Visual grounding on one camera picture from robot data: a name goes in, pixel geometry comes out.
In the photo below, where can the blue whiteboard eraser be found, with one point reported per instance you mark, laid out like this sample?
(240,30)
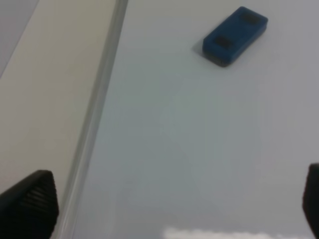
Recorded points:
(233,36)

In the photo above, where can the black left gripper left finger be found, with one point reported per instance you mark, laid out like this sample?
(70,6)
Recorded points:
(29,209)

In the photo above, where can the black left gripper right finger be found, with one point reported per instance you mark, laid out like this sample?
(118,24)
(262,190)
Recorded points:
(311,198)

